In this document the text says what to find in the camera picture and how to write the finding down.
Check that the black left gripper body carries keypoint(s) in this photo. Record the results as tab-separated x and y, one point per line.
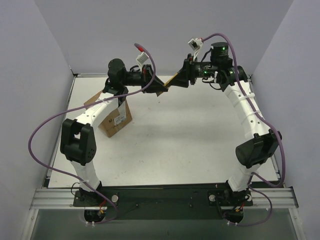
147	78

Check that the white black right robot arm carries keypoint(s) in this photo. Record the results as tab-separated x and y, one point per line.
262	140

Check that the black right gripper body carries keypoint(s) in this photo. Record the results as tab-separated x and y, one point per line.
189	70

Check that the aluminium table edge rail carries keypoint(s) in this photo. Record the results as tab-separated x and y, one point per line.
261	126

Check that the aluminium front frame rail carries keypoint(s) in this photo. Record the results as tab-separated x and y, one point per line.
62	198

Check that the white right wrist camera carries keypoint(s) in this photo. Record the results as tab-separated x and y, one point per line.
196	45

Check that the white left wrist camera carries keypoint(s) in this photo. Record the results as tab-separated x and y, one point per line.
141	58

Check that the brown cardboard express box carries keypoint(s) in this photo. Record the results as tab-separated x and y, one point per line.
110	116

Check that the yellow utility knife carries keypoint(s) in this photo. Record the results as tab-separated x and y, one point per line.
167	85

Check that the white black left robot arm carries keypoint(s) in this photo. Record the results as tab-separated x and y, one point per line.
78	142

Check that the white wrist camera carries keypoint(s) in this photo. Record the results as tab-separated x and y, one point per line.
196	45
141	58

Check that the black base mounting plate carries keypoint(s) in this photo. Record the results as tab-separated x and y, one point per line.
203	201

